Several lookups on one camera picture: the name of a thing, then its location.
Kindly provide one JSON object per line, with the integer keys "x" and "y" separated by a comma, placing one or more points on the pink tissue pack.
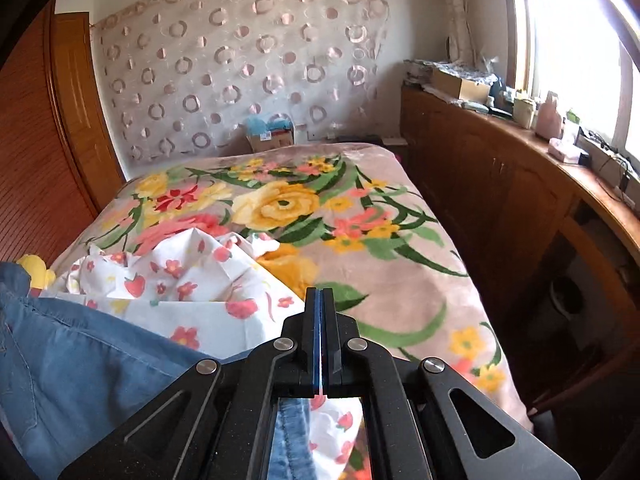
{"x": 562, "y": 151}

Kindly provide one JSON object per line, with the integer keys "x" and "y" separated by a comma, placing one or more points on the patterned cloth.
{"x": 425, "y": 67}

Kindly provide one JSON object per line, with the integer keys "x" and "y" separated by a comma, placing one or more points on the wooden chair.
{"x": 600, "y": 270}

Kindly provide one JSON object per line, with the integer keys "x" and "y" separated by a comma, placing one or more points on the wooden wardrobe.
{"x": 40, "y": 160}

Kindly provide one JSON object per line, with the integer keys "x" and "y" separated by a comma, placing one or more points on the window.
{"x": 575, "y": 35}

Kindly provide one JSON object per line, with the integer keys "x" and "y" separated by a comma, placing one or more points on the white jar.
{"x": 524, "y": 112}

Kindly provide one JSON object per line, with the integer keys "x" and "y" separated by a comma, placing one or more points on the blue denim pants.
{"x": 75, "y": 360}

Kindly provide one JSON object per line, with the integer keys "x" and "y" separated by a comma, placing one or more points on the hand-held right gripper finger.
{"x": 326, "y": 340}
{"x": 314, "y": 340}

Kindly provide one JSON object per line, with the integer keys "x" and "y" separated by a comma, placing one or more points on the pale window curtain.
{"x": 457, "y": 5}

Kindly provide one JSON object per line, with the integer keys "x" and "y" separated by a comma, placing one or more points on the circle pattern wall cloth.
{"x": 225, "y": 60}

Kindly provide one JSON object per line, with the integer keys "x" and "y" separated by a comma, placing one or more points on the white strawberry print sheet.
{"x": 200, "y": 280}

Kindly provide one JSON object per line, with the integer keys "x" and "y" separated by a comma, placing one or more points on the floral blanket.
{"x": 400, "y": 240}

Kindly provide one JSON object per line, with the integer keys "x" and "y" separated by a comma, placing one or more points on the pink bottle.
{"x": 549, "y": 117}

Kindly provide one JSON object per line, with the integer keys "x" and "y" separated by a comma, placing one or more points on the yellow plush toy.
{"x": 35, "y": 270}

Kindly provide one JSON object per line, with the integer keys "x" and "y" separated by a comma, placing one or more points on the wooden cabinet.
{"x": 475, "y": 170}

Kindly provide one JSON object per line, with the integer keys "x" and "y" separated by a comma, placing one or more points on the cardboard box with blue bag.
{"x": 270, "y": 137}

